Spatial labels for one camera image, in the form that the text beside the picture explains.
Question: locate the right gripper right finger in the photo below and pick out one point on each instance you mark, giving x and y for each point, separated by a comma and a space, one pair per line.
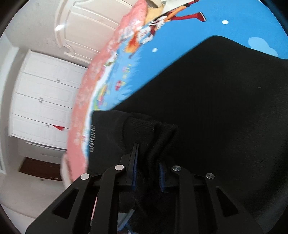
199, 204

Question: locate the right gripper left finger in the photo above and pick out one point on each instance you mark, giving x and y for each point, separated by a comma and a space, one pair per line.
93, 204

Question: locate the black pants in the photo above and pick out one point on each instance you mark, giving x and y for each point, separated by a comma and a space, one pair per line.
221, 108

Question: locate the white wardrobe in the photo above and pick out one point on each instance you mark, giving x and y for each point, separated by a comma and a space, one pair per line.
43, 98

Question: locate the blue cartoon bed sheet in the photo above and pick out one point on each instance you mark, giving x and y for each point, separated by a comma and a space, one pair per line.
163, 38

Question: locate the pink floral quilt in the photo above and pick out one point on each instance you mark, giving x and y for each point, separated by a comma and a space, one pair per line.
93, 86

